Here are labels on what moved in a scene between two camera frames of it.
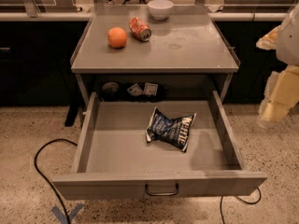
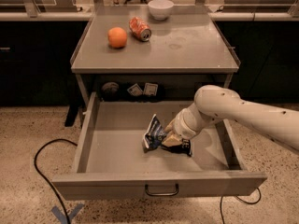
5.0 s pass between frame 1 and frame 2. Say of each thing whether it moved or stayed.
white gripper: moved
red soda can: stayed
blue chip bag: moved
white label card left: stayed
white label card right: stayed
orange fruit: stayed
